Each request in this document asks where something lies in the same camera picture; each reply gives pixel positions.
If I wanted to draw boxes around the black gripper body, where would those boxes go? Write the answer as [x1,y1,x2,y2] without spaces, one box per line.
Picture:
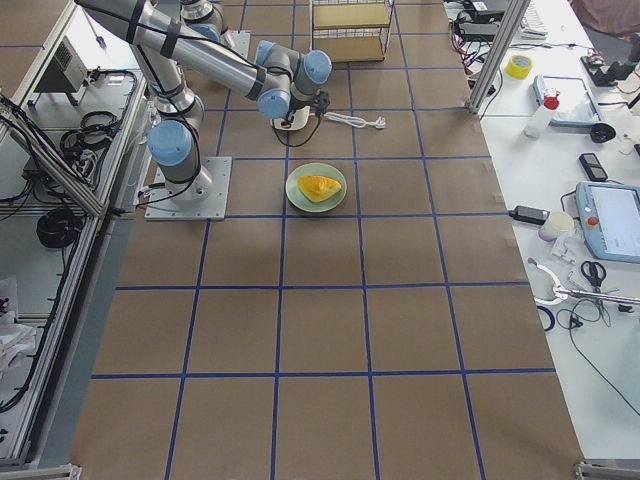
[286,90,330,119]

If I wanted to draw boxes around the white toaster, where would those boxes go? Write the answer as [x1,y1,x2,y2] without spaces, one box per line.
[271,106,310,132]

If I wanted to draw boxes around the triangular golden pastry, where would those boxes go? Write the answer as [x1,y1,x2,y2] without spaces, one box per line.
[297,175,342,203]

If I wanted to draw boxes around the green plate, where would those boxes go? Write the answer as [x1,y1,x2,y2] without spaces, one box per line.
[285,162,347,213]

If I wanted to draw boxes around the yellow tape roll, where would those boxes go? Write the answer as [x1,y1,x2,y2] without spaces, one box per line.
[505,54,533,80]

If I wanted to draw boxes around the white bottle red cap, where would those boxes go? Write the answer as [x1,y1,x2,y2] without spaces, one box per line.
[523,89,560,139]

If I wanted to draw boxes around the black power adapter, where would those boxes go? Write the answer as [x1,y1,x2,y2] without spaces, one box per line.
[508,205,550,226]

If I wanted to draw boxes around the blue teach pendant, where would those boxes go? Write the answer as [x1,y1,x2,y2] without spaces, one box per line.
[533,75,602,128]
[576,182,639,264]

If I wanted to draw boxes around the black scissors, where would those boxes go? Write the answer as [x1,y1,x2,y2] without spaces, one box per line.
[580,260,607,293]

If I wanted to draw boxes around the white toaster power cable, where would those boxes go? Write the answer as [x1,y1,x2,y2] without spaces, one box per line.
[322,111,389,131]

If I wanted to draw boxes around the wire basket with wooden shelf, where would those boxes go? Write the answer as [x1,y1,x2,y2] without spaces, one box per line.
[309,0,395,63]

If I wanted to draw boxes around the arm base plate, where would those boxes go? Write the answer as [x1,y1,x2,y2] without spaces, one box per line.
[144,156,232,221]
[221,29,251,59]

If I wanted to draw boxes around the aluminium frame post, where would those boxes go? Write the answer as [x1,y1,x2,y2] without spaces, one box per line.
[466,0,530,114]

